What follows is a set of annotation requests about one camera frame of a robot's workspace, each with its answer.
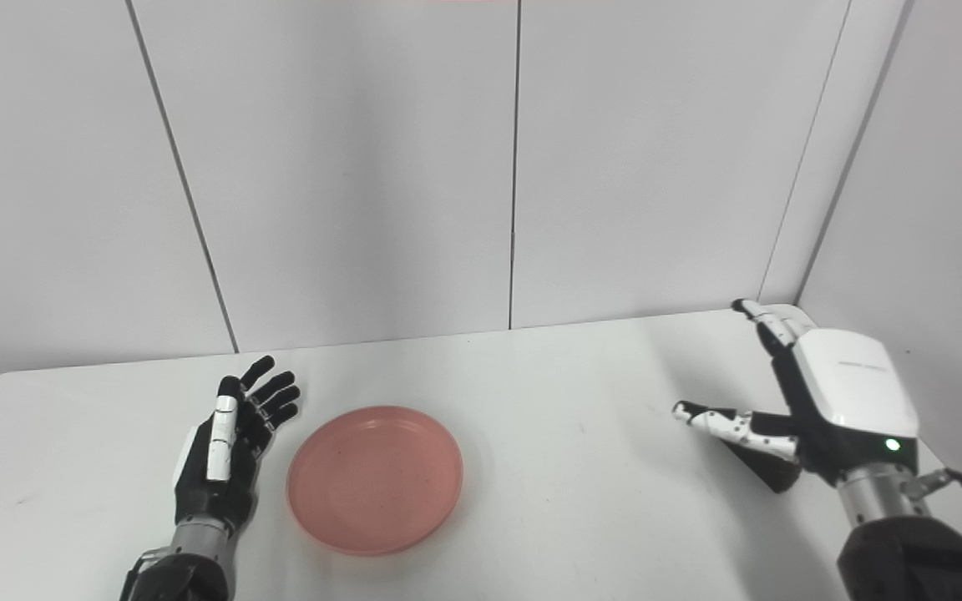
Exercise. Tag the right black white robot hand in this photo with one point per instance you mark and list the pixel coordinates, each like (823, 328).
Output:
(823, 401)

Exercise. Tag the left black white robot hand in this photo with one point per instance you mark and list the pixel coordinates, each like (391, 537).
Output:
(226, 455)

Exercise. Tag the pink round plate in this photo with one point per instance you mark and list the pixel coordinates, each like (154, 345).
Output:
(375, 479)

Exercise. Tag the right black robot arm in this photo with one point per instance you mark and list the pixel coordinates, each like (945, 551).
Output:
(907, 542)

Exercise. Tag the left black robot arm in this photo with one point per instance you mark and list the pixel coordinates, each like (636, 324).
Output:
(184, 563)

